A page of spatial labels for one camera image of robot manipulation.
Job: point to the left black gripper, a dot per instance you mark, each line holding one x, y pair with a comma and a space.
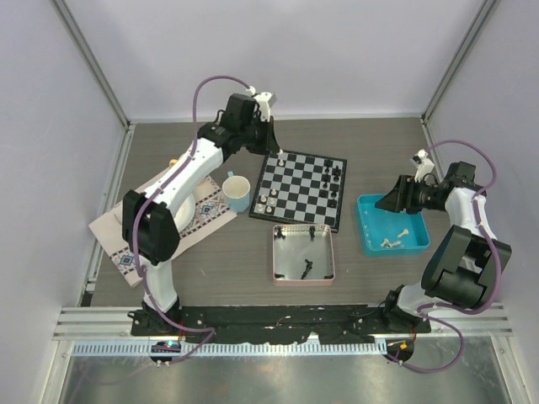
270, 145

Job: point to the white paper plate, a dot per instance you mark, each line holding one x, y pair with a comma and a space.
185, 214

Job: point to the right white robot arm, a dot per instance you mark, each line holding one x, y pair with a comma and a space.
465, 271

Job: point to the patterned cloth placemat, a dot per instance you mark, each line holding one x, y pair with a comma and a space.
211, 213

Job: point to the black chess piece in tin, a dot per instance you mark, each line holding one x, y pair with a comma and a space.
307, 269

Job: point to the pink metal tin tray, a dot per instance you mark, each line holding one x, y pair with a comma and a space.
292, 244

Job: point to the slotted cable duct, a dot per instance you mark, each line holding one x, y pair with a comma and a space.
154, 348

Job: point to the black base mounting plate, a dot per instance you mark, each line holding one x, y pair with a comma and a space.
333, 324

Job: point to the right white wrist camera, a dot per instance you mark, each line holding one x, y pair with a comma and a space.
423, 164

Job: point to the light blue mug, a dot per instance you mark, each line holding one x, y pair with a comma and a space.
237, 189

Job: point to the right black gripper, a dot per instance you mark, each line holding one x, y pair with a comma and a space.
402, 197

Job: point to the aluminium frame rail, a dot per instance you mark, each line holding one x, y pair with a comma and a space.
78, 38

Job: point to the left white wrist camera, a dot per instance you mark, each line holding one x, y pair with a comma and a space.
265, 101

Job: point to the black white chess board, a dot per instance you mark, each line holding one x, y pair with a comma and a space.
298, 184

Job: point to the blue plastic tray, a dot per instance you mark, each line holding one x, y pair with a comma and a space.
375, 225

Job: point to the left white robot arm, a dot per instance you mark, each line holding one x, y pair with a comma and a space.
148, 217

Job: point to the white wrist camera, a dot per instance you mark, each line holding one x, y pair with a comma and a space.
265, 101
423, 164

